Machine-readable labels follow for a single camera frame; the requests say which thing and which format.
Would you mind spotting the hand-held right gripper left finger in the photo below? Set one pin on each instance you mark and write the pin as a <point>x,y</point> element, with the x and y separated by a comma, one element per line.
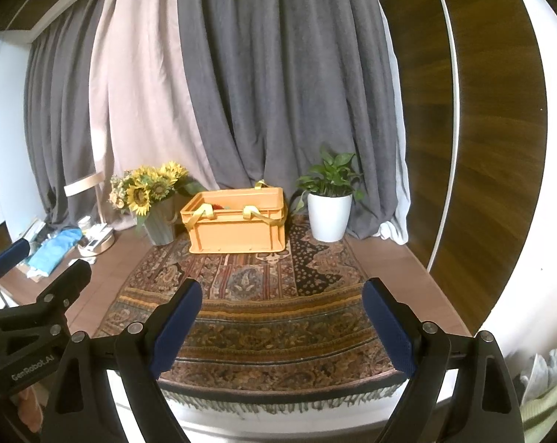
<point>177,327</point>

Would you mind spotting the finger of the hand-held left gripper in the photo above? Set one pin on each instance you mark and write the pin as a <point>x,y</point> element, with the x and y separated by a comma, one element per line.
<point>9,256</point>
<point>73,281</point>

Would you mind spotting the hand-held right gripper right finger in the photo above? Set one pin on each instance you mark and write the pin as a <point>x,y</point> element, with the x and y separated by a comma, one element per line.
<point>389,327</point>

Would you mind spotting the blue cloth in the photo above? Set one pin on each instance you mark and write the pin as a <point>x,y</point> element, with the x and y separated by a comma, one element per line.
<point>55,249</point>

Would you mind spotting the white device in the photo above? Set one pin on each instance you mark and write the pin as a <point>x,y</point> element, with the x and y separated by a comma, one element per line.
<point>94,235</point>

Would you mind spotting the patterned rug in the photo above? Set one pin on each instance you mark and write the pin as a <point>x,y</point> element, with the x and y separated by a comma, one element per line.
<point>260,332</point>

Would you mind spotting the ribbed grey vase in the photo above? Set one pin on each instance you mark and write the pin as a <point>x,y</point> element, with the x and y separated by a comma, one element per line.
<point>161,226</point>

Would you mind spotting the artificial sunflower bouquet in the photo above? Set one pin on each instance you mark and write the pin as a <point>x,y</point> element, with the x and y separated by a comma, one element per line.
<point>140,194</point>

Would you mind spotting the white plant pot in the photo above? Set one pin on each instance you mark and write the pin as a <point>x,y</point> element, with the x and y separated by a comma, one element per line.
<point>329,217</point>

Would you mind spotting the white sheer curtain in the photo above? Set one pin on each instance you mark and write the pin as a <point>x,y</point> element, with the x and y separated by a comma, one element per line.
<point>396,194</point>

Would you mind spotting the narrow grey curtain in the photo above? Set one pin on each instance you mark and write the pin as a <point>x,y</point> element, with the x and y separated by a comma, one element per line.
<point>62,124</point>

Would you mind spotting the white crumpled cloth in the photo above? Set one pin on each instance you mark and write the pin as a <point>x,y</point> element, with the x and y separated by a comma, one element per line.
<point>539,371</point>

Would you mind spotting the green leafy plant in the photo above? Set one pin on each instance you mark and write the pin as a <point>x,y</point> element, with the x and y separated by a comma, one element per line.
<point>329,175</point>

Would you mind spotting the pale green cloth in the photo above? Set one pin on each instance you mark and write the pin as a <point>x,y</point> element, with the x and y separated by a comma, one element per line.
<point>543,417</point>

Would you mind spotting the pink curtain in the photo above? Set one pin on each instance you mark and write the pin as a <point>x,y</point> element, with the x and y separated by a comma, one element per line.
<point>135,78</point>

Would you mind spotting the wide grey curtain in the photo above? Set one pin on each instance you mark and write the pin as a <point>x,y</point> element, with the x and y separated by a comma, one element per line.
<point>283,78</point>

